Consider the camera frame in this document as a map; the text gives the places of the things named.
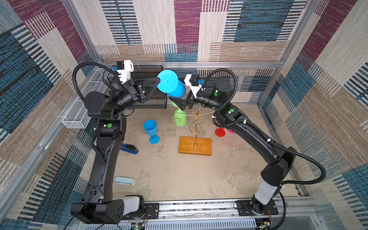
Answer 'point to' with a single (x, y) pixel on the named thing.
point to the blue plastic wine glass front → (150, 126)
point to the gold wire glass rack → (194, 127)
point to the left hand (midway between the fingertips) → (160, 84)
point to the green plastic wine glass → (180, 118)
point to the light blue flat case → (124, 180)
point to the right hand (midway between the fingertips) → (177, 88)
